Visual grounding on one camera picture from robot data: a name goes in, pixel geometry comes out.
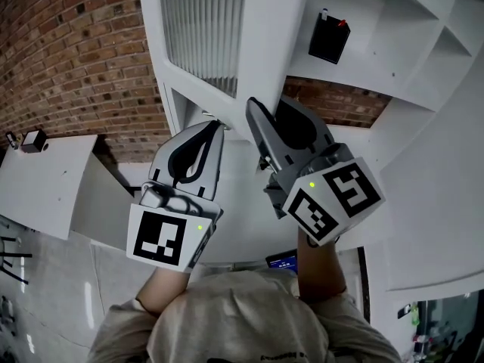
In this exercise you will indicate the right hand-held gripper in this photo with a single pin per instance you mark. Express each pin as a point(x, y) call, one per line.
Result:
point(332, 202)

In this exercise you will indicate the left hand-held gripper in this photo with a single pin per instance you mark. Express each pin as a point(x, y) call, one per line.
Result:
point(159, 236)

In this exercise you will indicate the glass cabinet door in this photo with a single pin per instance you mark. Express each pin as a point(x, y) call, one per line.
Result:
point(264, 32)

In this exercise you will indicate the person's right forearm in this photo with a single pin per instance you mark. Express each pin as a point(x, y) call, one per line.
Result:
point(319, 267)

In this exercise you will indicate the person's left forearm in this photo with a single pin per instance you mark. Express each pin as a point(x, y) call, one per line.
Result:
point(162, 293)

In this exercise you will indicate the white desk with shelves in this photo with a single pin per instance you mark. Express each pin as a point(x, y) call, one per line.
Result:
point(378, 32)

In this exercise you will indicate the grey metal object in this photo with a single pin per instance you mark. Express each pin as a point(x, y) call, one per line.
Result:
point(217, 121)

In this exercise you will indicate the black pen holder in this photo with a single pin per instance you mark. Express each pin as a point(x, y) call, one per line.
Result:
point(328, 40)

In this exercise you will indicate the red pen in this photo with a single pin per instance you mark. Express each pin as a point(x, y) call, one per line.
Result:
point(342, 23)

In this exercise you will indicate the black device with lit screen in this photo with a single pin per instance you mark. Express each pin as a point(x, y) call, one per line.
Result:
point(281, 261)

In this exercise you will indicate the plain white side table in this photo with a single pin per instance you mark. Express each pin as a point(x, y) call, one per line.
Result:
point(38, 187)

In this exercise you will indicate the dark box with white top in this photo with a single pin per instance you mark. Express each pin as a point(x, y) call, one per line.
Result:
point(33, 142)

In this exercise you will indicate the person's light shirt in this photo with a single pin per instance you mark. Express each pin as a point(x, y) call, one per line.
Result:
point(234, 316)

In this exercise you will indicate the black metal chair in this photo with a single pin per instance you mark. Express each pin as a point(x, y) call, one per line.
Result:
point(15, 255)

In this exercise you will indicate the small black box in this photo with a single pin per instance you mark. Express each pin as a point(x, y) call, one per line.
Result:
point(404, 311)

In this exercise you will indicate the green plastic bottle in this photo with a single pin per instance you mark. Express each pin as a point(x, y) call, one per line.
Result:
point(414, 314)

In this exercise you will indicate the red capped small bottle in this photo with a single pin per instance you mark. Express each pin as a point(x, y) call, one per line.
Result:
point(423, 339)

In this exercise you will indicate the black framed glass window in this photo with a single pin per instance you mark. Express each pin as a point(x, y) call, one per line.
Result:
point(446, 331)

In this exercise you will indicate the small black picture frame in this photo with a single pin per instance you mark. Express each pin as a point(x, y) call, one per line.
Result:
point(12, 141)

